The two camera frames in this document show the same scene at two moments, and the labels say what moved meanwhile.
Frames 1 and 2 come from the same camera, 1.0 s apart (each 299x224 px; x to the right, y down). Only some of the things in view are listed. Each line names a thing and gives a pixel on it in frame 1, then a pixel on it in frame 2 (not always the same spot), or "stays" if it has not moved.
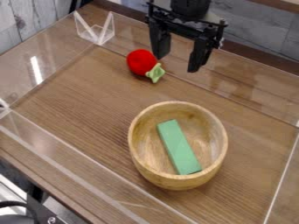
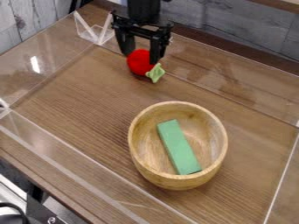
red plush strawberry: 141,63 stays
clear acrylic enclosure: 116,137 stays
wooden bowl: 177,143 stays
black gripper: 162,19 → 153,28
